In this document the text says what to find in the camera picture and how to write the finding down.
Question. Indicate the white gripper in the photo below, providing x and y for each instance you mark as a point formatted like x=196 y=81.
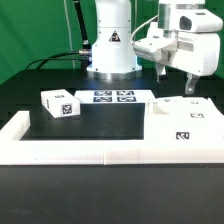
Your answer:
x=195 y=53

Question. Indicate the white cabinet door panel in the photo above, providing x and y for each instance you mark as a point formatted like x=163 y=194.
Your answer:
x=188 y=109
x=169 y=99

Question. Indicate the white cabinet body box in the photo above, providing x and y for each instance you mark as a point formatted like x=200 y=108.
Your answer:
x=193 y=135

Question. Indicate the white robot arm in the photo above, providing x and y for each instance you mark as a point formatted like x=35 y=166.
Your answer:
x=113 y=56

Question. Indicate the small white cabinet top block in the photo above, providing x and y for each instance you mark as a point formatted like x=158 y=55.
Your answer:
x=60 y=103

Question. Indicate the white base marker sheet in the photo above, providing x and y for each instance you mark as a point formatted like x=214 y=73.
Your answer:
x=113 y=96

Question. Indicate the white U-shaped obstacle frame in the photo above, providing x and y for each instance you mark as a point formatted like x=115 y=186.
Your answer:
x=15 y=151

